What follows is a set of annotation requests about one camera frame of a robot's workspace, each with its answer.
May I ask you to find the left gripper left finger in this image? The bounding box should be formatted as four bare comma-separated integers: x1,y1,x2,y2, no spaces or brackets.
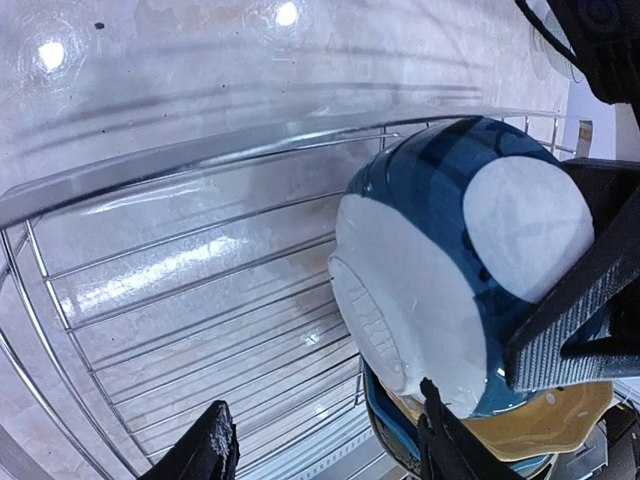
139,400,240,480

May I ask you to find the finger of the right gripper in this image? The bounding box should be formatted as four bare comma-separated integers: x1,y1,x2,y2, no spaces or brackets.
504,158,639,391

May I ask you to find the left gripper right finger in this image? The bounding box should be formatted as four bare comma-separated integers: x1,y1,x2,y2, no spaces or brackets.
417,378,521,479

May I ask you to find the wire dish rack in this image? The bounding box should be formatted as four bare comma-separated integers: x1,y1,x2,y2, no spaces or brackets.
0,110,596,480

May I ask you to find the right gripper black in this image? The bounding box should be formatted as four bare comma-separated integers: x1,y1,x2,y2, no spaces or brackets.
516,0,639,106

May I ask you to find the blue oval dish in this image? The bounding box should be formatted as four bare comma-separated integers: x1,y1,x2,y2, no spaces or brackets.
362,363,555,479

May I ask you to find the white blue-rimmed bowl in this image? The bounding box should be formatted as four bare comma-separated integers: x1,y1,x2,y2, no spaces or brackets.
328,117,595,419

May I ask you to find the yellow oval dish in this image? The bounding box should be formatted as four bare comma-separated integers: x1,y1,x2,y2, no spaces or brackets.
394,377,615,461

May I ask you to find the pale green checked bowl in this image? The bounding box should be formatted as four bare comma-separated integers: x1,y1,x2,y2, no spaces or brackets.
529,1,585,84

